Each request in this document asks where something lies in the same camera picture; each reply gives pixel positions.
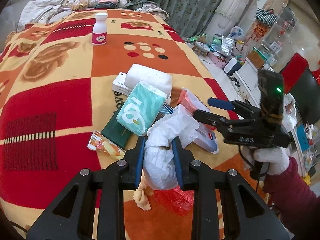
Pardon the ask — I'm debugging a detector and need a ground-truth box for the white tissue paper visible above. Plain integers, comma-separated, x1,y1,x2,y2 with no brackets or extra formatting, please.
143,105,199,190

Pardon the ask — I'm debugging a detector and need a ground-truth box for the dark green box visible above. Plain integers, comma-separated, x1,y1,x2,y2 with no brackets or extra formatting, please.
100,110,132,149

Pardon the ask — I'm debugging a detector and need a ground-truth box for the dark red sleeve forearm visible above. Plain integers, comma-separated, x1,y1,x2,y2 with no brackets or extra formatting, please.
264,157,319,239

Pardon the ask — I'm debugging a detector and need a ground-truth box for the right white gloved hand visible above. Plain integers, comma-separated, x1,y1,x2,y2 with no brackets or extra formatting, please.
240,146,290,176

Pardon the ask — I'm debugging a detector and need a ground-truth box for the white spotted baby doll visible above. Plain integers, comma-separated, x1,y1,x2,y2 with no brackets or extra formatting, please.
282,93,298,132

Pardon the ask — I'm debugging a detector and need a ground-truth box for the white pepsi logo packet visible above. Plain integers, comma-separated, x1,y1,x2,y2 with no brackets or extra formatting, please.
193,122,219,154

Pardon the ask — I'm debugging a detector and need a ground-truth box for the pink white snack packet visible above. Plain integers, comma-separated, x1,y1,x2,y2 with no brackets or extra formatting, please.
178,88,210,114

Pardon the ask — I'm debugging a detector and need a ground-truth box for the orange snack wrapper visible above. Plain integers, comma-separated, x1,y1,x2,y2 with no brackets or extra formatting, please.
87,131,125,159

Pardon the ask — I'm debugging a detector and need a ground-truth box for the red crumpled plastic bag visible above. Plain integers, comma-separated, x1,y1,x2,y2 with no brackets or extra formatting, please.
153,186,194,216

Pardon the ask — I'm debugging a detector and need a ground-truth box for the teal tissue pack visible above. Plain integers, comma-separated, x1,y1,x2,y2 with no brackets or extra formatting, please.
116,81,167,136

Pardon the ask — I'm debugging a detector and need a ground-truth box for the brown paper shopping bag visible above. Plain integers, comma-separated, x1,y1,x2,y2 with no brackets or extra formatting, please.
248,50,265,69

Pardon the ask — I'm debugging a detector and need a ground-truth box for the black television screen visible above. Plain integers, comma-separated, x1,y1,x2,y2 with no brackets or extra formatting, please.
290,67,320,125

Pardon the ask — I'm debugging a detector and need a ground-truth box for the silver foil bag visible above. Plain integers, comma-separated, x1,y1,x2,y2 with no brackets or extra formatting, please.
210,34,235,57

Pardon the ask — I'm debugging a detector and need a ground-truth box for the small round wooden stool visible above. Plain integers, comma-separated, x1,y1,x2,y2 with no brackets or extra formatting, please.
192,41,210,57

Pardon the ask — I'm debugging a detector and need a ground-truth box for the white folded tissue roll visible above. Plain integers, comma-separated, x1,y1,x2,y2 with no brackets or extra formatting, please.
124,63,172,104

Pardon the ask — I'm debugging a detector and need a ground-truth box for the red cloth on television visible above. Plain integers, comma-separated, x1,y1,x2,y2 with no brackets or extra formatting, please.
280,53,309,94

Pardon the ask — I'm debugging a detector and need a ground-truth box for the white small medicine box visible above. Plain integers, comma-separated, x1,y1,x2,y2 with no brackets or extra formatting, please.
112,72,132,96

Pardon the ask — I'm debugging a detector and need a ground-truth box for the red orange patterned blanket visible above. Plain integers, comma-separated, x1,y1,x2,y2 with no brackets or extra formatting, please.
0,8,266,240

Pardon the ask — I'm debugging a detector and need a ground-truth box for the white pill bottle red label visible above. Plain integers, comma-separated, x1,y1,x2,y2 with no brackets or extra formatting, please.
92,12,108,45

